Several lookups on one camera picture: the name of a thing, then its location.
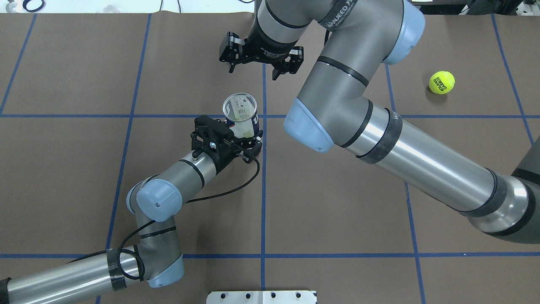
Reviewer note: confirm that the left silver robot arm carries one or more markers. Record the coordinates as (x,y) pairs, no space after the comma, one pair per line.
(152,252)

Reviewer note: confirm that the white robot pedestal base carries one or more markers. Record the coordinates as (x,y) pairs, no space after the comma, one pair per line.
(263,297)

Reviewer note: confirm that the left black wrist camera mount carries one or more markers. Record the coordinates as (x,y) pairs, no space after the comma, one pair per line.
(205,128)

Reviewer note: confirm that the white blue tennis ball can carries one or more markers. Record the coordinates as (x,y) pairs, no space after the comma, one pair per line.
(241,113)

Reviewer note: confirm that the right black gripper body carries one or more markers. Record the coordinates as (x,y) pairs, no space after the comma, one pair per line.
(265,49)

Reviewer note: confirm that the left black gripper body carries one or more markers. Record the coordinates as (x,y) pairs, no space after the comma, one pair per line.
(228,155)

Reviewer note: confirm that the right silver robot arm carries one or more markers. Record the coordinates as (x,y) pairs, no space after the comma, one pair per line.
(387,63)

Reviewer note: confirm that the yellow tennis ball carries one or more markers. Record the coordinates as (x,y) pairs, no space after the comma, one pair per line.
(441,82)

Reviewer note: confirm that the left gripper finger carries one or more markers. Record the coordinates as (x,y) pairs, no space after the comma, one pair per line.
(250,147)
(224,123)

